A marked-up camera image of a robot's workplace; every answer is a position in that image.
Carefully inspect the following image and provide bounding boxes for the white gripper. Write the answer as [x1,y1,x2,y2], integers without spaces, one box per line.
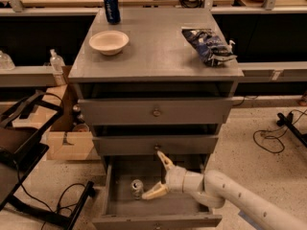
[142,150,204,200]

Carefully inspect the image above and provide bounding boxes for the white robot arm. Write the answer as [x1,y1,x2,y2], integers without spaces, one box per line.
[142,150,307,230]

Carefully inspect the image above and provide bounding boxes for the grey bottom drawer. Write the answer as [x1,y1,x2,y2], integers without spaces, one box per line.
[93,155,222,230]

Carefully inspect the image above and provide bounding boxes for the grey drawer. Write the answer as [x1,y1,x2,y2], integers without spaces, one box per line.
[93,155,222,230]
[93,135,218,156]
[79,98,232,126]

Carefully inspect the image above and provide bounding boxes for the grey middle drawer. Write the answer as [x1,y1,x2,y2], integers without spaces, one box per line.
[93,135,218,156]

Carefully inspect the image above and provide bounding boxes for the grey top drawer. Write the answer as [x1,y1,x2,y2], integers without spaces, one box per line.
[79,98,232,126]

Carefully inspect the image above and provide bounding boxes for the grey drawer cabinet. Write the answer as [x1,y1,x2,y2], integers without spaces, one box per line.
[69,8,243,171]

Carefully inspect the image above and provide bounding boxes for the blue soda can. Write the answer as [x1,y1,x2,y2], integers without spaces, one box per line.
[104,0,121,24]

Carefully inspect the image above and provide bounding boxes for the cardboard box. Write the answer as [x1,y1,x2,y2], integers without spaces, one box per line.
[12,66,100,161]

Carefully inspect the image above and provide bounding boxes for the black stand base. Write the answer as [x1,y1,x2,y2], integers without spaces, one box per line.
[277,112,307,148]

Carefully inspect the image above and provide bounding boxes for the blue chip bag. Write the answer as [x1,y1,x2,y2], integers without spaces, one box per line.
[181,29,237,66]

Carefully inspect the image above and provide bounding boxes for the clear plastic bottle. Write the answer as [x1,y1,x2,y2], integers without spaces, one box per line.
[50,49,65,73]

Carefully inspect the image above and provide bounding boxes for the black cable on floor left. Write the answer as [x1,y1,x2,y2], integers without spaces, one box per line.
[12,163,97,230]

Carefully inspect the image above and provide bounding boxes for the black cart frame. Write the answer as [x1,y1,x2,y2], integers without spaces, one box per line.
[0,90,95,230]

